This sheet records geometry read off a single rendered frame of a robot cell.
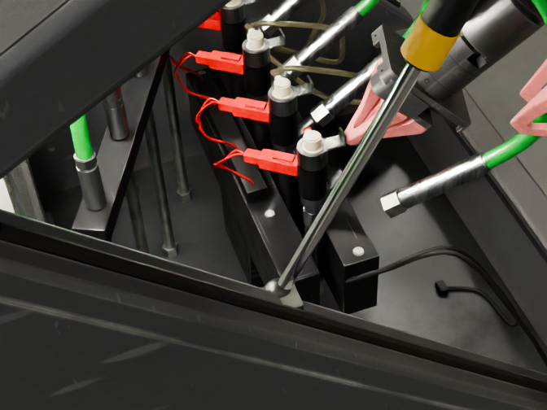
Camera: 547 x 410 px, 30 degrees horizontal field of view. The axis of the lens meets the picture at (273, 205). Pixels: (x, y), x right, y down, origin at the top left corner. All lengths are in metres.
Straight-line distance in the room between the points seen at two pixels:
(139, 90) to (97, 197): 0.16
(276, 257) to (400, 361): 0.43
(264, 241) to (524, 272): 0.29
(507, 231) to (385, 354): 0.58
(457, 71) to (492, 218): 0.33
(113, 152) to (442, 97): 0.30
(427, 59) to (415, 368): 0.21
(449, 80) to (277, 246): 0.25
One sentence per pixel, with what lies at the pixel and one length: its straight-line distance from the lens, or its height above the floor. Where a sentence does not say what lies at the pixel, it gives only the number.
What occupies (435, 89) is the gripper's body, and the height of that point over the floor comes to 1.17.
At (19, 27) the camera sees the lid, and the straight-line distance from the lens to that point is 0.33.
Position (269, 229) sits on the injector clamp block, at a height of 0.98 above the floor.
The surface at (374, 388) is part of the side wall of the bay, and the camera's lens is 0.58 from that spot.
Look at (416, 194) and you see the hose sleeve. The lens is 0.85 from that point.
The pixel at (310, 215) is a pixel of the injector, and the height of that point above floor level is 1.02.
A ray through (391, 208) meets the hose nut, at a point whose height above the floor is 1.11.
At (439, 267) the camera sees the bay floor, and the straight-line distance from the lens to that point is 1.19.
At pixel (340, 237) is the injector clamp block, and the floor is 0.98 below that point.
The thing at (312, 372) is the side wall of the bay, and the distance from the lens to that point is 0.54.
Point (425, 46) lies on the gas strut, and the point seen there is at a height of 1.47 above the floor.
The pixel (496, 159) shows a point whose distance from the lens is 0.83.
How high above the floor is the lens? 1.73
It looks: 47 degrees down
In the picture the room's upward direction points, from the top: 3 degrees counter-clockwise
